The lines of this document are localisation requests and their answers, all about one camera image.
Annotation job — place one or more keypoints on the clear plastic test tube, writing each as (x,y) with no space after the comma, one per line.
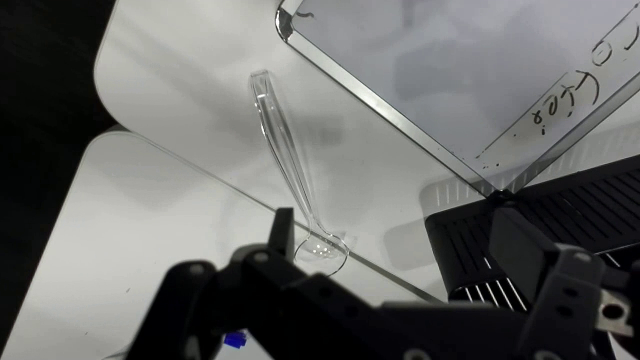
(288,157)

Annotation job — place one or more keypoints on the black basket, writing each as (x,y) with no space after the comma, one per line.
(586,206)

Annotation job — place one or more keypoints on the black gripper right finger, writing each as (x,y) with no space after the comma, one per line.
(560,293)

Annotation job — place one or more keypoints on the silver-framed small whiteboard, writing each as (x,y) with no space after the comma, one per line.
(467,72)

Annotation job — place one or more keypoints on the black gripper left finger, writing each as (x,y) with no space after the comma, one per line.
(221,301)

